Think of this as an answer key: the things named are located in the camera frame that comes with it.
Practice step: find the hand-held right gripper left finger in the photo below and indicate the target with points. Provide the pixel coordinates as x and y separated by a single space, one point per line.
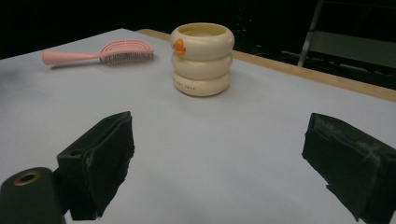
96 161

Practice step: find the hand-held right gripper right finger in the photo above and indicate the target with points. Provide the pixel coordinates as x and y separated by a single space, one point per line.
355 161

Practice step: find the pink hairbrush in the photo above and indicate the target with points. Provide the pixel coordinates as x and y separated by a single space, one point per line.
102 53

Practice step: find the cream ribbed cup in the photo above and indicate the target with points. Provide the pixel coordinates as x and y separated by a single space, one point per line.
202 59

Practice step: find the metal stand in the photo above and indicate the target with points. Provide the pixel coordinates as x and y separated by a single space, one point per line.
348 46

